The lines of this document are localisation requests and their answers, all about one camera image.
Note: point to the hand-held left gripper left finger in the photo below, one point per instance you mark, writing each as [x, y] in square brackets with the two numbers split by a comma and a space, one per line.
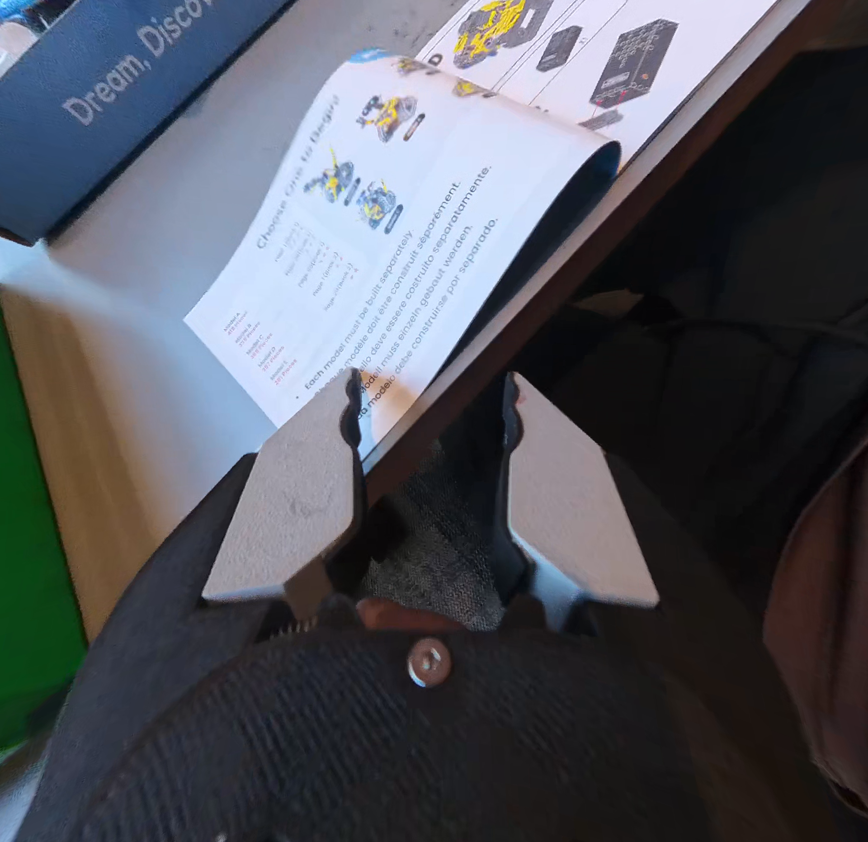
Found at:
[291, 509]

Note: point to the grey woven fabric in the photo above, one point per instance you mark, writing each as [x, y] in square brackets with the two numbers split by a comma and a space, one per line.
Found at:
[434, 543]

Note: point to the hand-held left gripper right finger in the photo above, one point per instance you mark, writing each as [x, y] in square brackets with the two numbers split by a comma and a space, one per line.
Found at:
[576, 516]

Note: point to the robot kit instruction booklet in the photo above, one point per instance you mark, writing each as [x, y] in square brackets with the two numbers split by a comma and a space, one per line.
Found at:
[420, 211]

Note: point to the blue cardboard kit box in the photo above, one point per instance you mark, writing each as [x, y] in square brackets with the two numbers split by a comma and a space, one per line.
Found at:
[135, 109]

